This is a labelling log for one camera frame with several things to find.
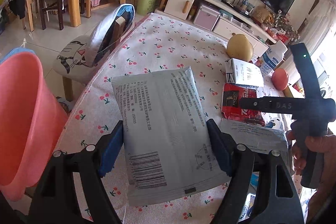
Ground red snack wrapper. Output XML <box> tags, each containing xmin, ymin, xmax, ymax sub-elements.
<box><xmin>221</xmin><ymin>83</ymin><xmax>265</xmax><ymax>126</ymax></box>

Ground white milk carton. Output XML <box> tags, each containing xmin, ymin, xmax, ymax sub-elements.
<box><xmin>224</xmin><ymin>58</ymin><xmax>264</xmax><ymax>88</ymax></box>

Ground grey printed foil packet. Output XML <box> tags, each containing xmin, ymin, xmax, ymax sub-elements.
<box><xmin>112</xmin><ymin>67</ymin><xmax>229</xmax><ymax>206</ymax></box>

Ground pink plastic trash basin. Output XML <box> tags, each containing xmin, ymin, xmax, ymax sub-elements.
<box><xmin>1</xmin><ymin>52</ymin><xmax>68</xmax><ymax>201</ymax></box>

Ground person's right hand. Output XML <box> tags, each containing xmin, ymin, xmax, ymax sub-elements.
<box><xmin>286</xmin><ymin>131</ymin><xmax>335</xmax><ymax>221</ymax></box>

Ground red apple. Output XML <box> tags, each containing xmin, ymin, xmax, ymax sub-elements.
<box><xmin>271</xmin><ymin>68</ymin><xmax>289</xmax><ymax>91</ymax></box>

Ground white blue yogurt bottle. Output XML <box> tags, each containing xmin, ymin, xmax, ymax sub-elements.
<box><xmin>257</xmin><ymin>40</ymin><xmax>288</xmax><ymax>77</ymax></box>

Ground white lace curtain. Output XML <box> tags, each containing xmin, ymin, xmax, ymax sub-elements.
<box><xmin>297</xmin><ymin>0</ymin><xmax>335</xmax><ymax>63</ymax></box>

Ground yellow pear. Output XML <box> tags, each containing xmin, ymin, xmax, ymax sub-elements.
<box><xmin>226</xmin><ymin>34</ymin><xmax>253</xmax><ymax>62</ymax></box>

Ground cat print stool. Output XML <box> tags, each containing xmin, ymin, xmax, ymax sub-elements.
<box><xmin>53</xmin><ymin>35</ymin><xmax>108</xmax><ymax>101</ymax></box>

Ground pink storage box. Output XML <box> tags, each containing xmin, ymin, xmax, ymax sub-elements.
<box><xmin>193</xmin><ymin>5</ymin><xmax>221</xmax><ymax>31</ymax></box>

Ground cherry print tablecloth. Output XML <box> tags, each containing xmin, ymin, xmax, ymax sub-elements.
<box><xmin>58</xmin><ymin>14</ymin><xmax>230</xmax><ymax>223</ymax></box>

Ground white TV cabinet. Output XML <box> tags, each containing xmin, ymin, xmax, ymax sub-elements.
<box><xmin>155</xmin><ymin>0</ymin><xmax>276</xmax><ymax>57</ymax></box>

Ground green waste bin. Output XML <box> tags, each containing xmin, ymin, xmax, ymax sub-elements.
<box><xmin>136</xmin><ymin>0</ymin><xmax>157</xmax><ymax>15</ymax></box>

